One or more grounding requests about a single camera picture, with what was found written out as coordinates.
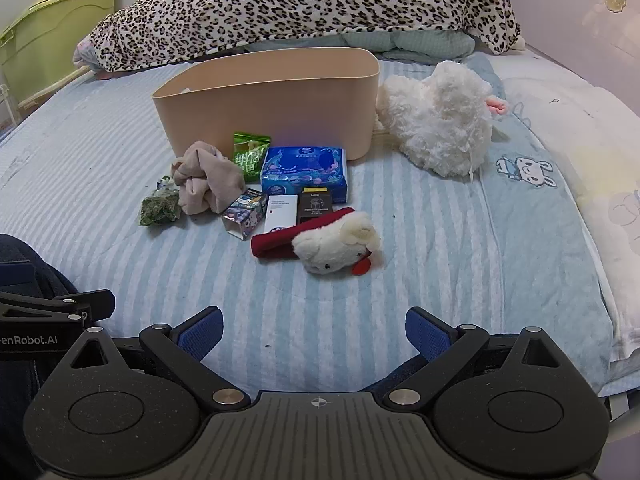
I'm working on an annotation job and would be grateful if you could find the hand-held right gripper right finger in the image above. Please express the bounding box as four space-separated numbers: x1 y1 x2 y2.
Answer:
382 306 564 409

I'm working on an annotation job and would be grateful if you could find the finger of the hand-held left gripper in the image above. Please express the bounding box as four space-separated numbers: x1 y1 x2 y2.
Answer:
0 288 116 322

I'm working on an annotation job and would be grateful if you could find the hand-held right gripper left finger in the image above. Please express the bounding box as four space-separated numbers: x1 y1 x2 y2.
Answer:
65 305 252 409

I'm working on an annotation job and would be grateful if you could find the person's dark jeans leg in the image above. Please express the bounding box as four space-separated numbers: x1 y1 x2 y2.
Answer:
0 234 83 302

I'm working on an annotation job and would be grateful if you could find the light blue striped bed sheet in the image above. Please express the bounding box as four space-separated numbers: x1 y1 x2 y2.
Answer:
0 52 615 397

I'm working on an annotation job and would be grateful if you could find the small purple cartoon carton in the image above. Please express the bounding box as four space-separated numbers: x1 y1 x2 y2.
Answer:
221 189 269 240

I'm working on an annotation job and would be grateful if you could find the clear packet of green leaves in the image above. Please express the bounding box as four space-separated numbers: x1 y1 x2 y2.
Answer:
139 176 182 227

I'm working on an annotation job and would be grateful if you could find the white lamb plush red scarf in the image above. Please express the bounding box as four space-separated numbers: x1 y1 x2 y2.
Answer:
251 207 382 277

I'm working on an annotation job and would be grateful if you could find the small white box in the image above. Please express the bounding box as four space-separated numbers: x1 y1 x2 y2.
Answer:
263 194 299 235

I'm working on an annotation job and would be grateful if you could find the beige crumpled cloth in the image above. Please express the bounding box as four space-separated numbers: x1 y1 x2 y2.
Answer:
171 141 247 215

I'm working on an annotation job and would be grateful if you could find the small black box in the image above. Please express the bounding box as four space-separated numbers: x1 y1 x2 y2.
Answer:
296 187 335 226

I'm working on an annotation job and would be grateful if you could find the green snack packet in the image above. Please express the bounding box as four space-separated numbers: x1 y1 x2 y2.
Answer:
232 132 272 184

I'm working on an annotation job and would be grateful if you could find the blue tissue pack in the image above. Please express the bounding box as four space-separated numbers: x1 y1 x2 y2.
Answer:
260 146 349 205

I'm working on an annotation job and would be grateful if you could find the large white plush toy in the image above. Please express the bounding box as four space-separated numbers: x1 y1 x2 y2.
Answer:
375 60 509 178

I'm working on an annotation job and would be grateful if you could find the beige plastic storage bin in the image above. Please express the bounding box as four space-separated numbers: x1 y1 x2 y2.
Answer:
152 47 380 162

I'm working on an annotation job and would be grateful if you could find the pink floral cloth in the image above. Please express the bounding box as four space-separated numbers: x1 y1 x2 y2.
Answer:
72 35 109 75

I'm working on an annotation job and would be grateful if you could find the green plastic storage box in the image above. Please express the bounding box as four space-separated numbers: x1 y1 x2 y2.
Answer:
0 0 119 111

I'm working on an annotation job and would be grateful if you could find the teal folded blanket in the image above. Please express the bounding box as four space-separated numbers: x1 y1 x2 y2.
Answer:
245 27 476 66

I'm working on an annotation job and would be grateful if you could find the leopard print blanket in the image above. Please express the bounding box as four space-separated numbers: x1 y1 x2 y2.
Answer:
75 0 522 74

